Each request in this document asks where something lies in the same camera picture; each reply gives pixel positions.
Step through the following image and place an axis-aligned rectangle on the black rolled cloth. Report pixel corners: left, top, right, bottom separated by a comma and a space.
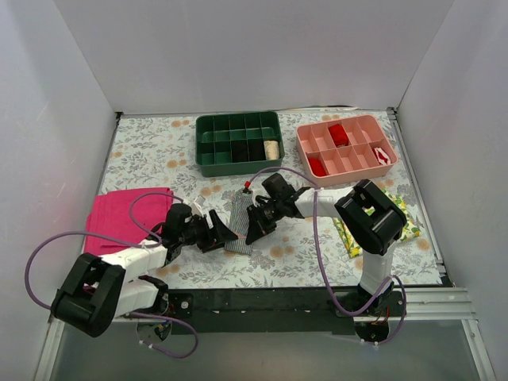
248, 140, 266, 162
231, 140, 248, 163

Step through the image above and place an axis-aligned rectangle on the red rolled cloth upper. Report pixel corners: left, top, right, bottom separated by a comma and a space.
329, 123, 349, 148

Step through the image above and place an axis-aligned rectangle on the black metal base rail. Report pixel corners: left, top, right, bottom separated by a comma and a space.
122, 283, 398, 338

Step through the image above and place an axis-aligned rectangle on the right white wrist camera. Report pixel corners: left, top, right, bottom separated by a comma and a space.
242, 181, 263, 200

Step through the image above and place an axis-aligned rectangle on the pink divided organizer tray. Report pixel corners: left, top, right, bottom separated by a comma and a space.
296, 114, 398, 187

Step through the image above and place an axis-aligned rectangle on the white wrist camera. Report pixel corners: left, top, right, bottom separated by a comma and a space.
190, 195, 206, 217
242, 181, 263, 200

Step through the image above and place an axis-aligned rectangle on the red rolled cloth lower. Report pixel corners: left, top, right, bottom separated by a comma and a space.
308, 157, 327, 177

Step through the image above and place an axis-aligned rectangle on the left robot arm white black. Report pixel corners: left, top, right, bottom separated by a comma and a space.
50, 203, 238, 337

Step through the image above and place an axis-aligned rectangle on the green divided organizer tray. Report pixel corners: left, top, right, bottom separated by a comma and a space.
195, 111, 285, 178

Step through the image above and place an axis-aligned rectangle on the red white rolled cloth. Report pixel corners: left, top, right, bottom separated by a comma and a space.
372, 147, 392, 166

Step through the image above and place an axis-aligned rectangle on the lemon print folded cloth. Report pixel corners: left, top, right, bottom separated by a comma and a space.
332, 189, 421, 259

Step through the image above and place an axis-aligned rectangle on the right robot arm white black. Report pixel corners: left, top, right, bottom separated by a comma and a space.
245, 173, 407, 316

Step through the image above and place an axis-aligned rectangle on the grey striped boxer underwear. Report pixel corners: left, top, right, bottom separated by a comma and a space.
225, 190, 253, 256

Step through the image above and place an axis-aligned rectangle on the pink folded cloth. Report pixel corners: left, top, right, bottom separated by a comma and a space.
84, 187, 173, 256

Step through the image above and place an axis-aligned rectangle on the beige rolled sock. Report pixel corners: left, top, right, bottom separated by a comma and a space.
264, 140, 280, 160

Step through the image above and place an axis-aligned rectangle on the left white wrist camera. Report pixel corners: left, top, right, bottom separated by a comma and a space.
190, 195, 206, 217

